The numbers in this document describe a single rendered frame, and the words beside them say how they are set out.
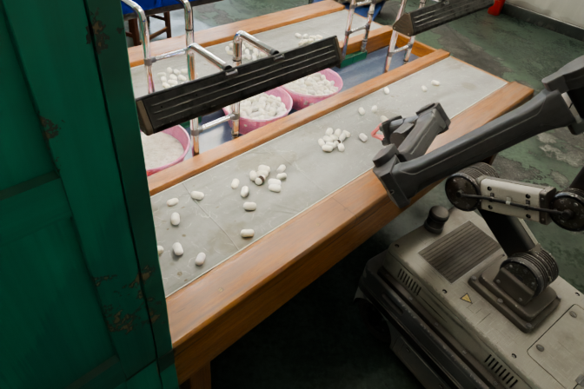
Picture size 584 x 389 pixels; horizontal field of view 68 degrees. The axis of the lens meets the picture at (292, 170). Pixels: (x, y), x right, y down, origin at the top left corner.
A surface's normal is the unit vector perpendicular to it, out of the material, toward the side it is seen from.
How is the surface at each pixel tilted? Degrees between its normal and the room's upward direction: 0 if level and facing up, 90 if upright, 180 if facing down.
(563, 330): 0
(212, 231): 0
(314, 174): 0
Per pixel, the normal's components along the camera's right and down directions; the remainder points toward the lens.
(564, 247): 0.11, -0.76
